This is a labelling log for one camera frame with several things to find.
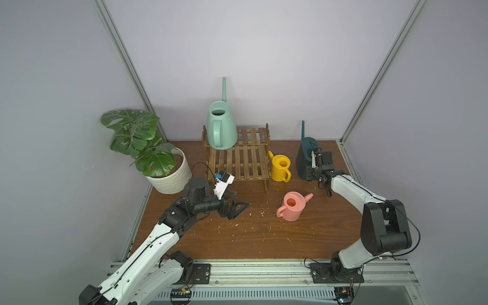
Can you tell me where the dark green watering can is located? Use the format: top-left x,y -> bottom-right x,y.
296,120 -> 319,181

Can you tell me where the brown wooden slatted shelf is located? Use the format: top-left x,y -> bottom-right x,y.
202,125 -> 271,193

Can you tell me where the pink watering can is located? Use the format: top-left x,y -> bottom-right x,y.
276,191 -> 314,222

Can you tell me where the light green watering can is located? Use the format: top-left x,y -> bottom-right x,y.
207,78 -> 238,150

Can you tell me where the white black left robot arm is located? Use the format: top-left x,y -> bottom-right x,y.
79,172 -> 249,304

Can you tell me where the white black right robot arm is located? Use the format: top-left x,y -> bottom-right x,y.
308,149 -> 413,273

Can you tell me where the yellow watering can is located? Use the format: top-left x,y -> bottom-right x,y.
268,151 -> 291,182

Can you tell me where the white ribbed plant pot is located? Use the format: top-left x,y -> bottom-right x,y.
146,147 -> 192,194

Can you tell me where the green monstera plant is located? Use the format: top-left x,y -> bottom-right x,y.
100,109 -> 176,177

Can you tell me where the right corner metal profile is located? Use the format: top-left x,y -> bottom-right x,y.
339,0 -> 428,144

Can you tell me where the corner metal profile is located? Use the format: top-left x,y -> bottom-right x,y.
339,0 -> 428,144
94,0 -> 169,142

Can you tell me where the left corner metal profile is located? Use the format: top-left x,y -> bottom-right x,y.
94,0 -> 169,142

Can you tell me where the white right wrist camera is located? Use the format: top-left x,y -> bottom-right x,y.
311,151 -> 317,169

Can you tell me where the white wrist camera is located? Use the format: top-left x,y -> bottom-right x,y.
213,170 -> 235,200
311,151 -> 317,169

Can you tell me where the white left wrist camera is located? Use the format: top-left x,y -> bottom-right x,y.
213,170 -> 235,200

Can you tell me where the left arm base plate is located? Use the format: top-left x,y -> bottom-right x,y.
175,263 -> 212,285

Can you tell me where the aluminium front rail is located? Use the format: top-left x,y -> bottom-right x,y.
108,259 -> 429,304

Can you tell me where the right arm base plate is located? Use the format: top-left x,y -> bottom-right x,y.
309,261 -> 364,285

